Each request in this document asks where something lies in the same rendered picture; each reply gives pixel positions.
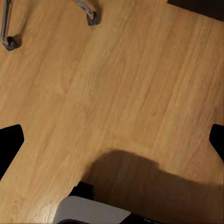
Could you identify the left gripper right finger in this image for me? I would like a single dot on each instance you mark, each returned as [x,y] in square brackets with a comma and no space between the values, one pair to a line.
[217,139]

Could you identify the swivel chair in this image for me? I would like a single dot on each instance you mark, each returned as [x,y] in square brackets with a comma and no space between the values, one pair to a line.
[10,43]

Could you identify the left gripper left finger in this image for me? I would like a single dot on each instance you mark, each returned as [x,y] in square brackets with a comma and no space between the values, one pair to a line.
[11,139]

